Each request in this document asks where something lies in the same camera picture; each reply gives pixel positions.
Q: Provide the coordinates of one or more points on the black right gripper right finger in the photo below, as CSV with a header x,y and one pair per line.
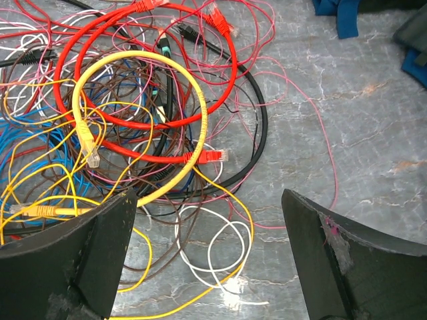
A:
x,y
348,270

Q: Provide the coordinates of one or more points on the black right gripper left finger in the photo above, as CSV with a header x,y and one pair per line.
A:
x,y
71,270

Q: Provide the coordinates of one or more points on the blue and black garment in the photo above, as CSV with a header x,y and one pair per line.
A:
x,y
411,35

